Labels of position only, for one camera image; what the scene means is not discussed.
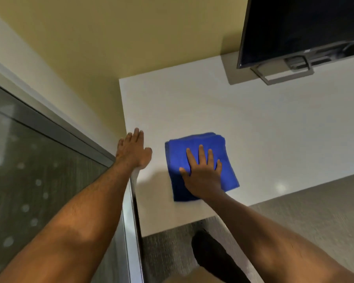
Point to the person's left hand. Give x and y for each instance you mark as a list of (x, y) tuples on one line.
[(132, 154)]

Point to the person's right hand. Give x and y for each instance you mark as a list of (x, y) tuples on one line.
[(203, 179)]

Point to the person's left little finger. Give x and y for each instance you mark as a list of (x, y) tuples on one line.
[(120, 144)]

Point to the person's right little finger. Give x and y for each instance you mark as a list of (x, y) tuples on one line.
[(218, 167)]

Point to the person's right middle finger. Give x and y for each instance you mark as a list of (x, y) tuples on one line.
[(202, 156)]

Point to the person's left middle finger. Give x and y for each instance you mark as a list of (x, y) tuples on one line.
[(136, 136)]

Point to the person's left thumb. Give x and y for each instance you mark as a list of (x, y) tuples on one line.
[(147, 154)]

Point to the person's right thumb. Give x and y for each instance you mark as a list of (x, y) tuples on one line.
[(184, 173)]

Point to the blue cleaning cloth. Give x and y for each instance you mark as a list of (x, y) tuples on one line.
[(177, 156)]

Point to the person's left forearm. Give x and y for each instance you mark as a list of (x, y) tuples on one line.
[(76, 226)]

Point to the person's right forearm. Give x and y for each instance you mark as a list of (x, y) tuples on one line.
[(277, 241)]

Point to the person's black shoe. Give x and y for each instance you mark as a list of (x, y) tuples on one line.
[(215, 256)]

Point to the glass window pane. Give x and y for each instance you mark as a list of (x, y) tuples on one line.
[(32, 173)]

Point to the grey metal television stand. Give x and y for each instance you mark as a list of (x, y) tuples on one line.
[(295, 66)]

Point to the black flat screen television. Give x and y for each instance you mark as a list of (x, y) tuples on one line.
[(298, 23)]

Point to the grey metal window frame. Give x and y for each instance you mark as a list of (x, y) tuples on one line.
[(132, 232)]

